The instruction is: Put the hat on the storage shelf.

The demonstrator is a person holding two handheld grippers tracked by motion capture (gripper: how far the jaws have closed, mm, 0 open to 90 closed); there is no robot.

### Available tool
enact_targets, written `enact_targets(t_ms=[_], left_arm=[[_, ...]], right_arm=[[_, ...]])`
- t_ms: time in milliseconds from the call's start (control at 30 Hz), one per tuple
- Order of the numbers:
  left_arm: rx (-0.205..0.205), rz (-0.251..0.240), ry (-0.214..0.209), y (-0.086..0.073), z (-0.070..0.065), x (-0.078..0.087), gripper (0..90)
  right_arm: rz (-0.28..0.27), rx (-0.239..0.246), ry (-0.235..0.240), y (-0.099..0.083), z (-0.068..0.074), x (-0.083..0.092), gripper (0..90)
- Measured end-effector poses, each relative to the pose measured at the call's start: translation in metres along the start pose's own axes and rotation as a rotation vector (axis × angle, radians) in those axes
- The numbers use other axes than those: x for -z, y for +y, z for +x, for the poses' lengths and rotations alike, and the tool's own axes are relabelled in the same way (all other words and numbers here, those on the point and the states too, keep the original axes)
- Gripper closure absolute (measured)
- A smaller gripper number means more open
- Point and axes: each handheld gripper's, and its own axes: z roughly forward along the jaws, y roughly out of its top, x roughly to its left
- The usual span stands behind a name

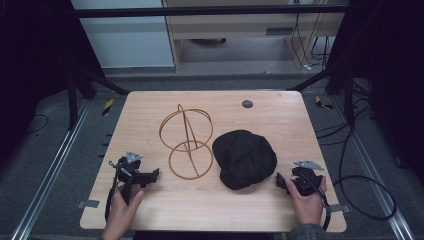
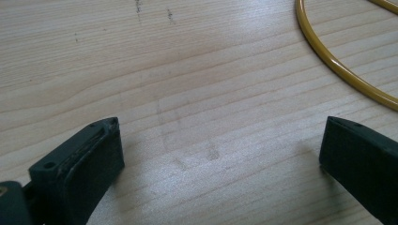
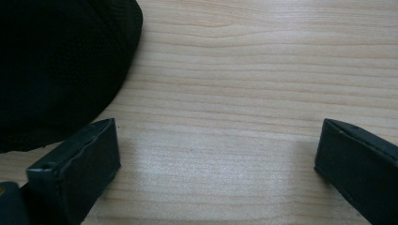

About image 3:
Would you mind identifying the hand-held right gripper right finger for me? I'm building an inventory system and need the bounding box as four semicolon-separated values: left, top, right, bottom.
314;118;398;225

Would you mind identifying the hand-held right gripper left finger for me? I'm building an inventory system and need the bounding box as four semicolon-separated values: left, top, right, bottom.
21;117;122;225

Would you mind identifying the black cloth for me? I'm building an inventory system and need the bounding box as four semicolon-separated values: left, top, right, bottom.
0;0;144;154

